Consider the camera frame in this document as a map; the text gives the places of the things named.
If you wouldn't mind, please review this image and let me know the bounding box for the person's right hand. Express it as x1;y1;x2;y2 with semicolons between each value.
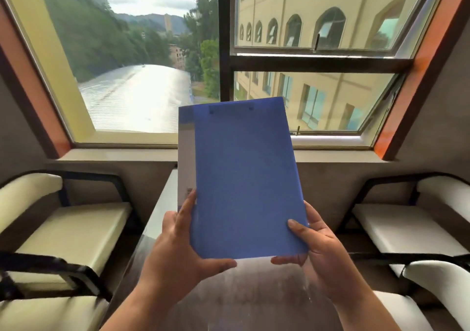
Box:
271;201;368;304

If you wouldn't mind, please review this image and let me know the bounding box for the person's left hand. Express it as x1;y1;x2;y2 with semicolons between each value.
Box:
138;190;238;306

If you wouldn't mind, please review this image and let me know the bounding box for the blue plastic file folder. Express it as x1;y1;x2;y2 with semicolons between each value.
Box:
177;96;309;260

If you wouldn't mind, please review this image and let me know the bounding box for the person's right forearm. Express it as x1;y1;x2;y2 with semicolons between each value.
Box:
332;288;401;331

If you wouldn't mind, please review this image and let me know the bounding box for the person's left forearm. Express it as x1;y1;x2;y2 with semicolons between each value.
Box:
100;290;176;331

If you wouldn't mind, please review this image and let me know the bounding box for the grey arched metal roof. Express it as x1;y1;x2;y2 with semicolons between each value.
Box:
78;64;193;134

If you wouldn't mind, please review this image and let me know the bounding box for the beige building with arched windows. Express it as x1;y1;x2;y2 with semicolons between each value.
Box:
234;0;434;132

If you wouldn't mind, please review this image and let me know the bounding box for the cream chair with black frame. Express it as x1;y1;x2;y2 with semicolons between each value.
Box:
0;170;133;300
372;260;470;331
337;172;470;270
0;252;112;331

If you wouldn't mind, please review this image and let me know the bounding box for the dark metal window frame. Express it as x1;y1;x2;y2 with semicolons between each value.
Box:
0;0;470;160

